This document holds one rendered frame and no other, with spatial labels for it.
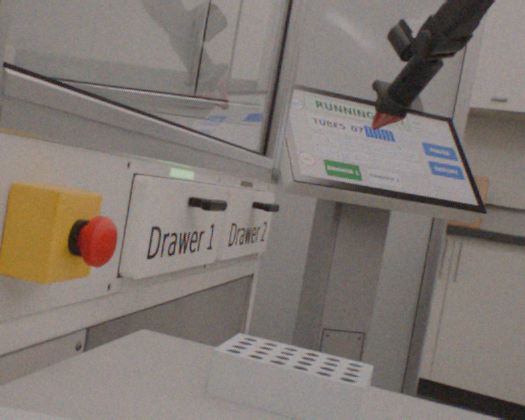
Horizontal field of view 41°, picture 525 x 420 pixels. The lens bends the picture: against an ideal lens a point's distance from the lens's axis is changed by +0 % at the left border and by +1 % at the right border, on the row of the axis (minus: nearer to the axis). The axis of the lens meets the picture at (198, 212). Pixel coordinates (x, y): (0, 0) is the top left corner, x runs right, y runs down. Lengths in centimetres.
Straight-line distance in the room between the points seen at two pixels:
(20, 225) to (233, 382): 21
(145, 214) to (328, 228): 104
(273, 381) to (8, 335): 22
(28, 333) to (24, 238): 12
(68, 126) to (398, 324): 200
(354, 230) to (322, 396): 119
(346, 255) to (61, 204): 128
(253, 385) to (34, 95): 29
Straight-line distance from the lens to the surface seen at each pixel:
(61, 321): 67
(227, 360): 58
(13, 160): 54
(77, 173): 62
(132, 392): 57
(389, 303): 249
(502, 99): 411
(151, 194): 74
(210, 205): 81
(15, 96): 53
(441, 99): 249
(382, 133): 178
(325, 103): 175
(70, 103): 59
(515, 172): 443
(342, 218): 171
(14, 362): 63
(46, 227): 52
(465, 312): 377
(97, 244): 52
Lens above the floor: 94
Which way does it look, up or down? 3 degrees down
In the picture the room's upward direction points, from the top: 9 degrees clockwise
